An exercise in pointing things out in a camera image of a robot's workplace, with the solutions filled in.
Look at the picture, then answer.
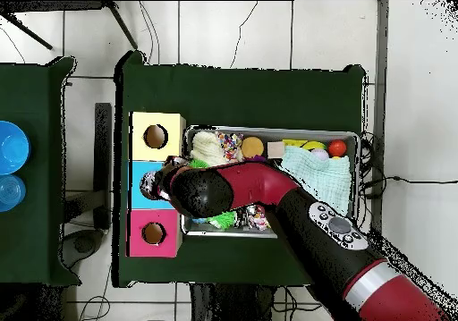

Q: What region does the clear snack packet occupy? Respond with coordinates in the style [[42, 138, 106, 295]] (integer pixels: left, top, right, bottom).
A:
[[139, 169, 162, 201]]

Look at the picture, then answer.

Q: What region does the cream waffle cloth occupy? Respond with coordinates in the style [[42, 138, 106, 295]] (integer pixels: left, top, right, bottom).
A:
[[189, 131, 230, 166]]

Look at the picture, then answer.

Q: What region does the mint green waffle cloth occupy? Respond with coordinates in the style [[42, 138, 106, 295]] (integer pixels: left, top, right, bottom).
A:
[[280, 145, 352, 216]]

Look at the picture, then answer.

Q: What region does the wooden three-hole sorting box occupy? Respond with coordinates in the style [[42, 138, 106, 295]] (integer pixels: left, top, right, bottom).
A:
[[126, 111, 187, 258]]

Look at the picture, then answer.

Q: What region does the multicolour print fabric bundle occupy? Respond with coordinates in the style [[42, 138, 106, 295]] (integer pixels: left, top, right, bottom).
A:
[[216, 131, 244, 163], [246, 206, 271, 231]]

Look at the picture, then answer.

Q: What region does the black standing panel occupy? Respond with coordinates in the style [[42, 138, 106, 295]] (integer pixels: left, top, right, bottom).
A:
[[93, 102, 114, 231]]

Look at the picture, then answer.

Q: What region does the green spiky puffer ball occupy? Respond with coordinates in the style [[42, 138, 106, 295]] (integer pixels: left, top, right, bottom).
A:
[[207, 211, 237, 231]]

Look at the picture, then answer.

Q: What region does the orange round foam disc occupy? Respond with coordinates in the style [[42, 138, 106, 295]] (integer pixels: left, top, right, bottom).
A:
[[241, 136, 265, 159]]

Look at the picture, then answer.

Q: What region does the dark green table cloth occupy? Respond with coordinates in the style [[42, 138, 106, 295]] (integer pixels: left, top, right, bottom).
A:
[[113, 50, 367, 288], [0, 55, 81, 288]]

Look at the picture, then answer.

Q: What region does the plain wooden cube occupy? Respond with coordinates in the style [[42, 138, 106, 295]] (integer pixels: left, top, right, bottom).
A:
[[267, 140, 286, 159]]

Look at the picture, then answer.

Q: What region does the dark grey stand foot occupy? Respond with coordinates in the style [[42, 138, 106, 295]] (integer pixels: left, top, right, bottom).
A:
[[62, 227, 106, 268]]

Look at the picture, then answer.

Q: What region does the black tripod stand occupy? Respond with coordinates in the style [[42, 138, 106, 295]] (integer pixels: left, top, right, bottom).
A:
[[0, 0, 140, 51]]

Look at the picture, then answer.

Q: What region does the blue plastic bowl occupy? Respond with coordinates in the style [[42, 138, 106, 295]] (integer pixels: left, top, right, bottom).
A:
[[0, 120, 32, 176]]

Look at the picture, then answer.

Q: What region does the clear blue plastic cup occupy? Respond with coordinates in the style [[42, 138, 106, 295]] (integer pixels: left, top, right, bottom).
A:
[[0, 173, 27, 214]]

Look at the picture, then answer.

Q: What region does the orange plastic ball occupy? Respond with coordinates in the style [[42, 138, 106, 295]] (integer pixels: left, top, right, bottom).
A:
[[327, 139, 348, 157]]

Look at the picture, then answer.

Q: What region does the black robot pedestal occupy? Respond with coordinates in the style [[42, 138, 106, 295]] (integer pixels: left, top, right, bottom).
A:
[[189, 283, 278, 321]]

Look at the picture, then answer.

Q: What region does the shallow wire mesh bin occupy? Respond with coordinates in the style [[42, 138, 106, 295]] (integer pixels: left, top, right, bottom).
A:
[[180, 125, 360, 238]]

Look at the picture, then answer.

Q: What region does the black power cable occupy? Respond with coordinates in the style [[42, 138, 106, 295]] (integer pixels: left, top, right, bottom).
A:
[[359, 131, 458, 200]]

